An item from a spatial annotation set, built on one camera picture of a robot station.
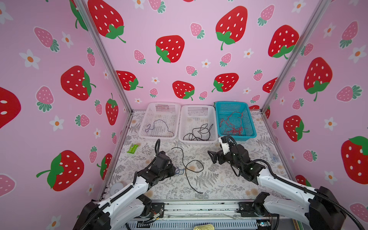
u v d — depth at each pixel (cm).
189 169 88
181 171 88
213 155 71
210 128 106
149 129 106
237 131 107
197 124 112
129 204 50
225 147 71
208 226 66
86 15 70
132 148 98
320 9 70
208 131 104
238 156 60
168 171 74
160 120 111
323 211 40
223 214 73
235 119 115
